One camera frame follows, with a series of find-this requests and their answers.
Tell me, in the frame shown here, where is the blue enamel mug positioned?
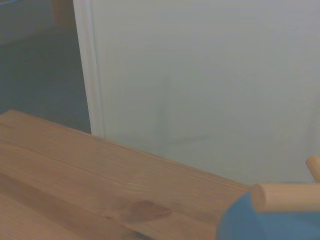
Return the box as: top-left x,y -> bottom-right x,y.
216,191 -> 320,240

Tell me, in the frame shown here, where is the wooden mug tree black base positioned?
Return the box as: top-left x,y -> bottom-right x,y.
251,154 -> 320,214

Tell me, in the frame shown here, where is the large white panel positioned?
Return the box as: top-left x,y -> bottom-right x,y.
72,0 -> 320,188

